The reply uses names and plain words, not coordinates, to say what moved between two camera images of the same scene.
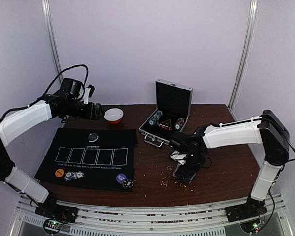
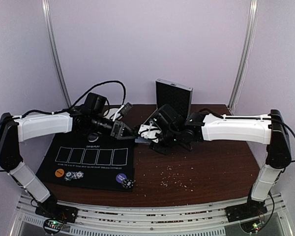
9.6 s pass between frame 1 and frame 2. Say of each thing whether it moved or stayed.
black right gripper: moved
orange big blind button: stayed
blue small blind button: stayed
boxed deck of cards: moved
